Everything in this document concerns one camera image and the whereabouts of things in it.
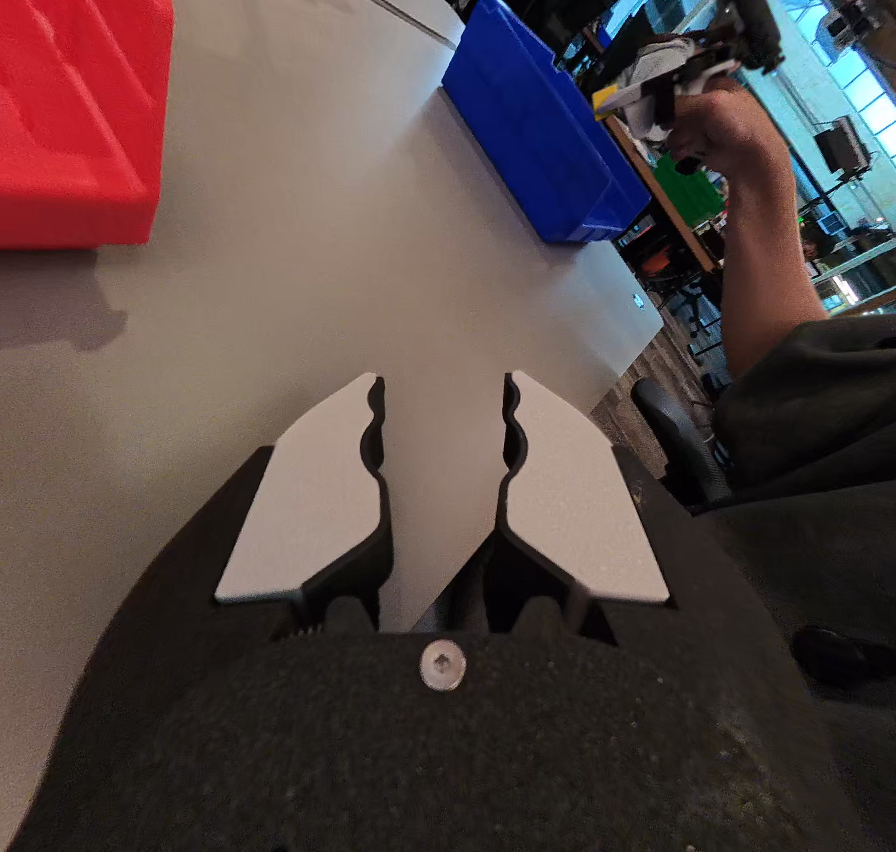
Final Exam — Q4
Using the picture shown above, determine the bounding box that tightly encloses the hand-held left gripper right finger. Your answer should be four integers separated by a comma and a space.
493, 371, 673, 607

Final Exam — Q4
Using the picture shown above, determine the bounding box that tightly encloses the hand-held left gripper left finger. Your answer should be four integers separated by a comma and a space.
213, 372, 393, 607

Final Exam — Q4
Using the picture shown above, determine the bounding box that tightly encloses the blue plastic bin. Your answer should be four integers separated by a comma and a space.
441, 0, 655, 248

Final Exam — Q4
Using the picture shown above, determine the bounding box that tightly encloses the green box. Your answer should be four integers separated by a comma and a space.
657, 164, 728, 233

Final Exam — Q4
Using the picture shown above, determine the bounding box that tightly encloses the wooden table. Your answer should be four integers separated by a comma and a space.
601, 108, 723, 276

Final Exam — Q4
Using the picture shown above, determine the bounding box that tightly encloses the yellow wooden block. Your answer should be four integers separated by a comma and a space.
591, 84, 662, 112

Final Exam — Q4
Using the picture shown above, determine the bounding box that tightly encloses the person's right hand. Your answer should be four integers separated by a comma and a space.
668, 83, 800, 185

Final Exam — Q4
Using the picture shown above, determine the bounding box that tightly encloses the person's black chair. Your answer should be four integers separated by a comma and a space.
629, 375, 737, 511

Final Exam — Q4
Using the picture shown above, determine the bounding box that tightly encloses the person's right forearm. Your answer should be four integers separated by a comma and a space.
716, 153, 831, 380

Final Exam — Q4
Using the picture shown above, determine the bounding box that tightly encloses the red plastic bin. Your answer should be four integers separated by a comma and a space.
0, 0, 177, 252

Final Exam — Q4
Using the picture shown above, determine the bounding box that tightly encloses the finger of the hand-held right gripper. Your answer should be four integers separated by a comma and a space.
615, 41, 698, 94

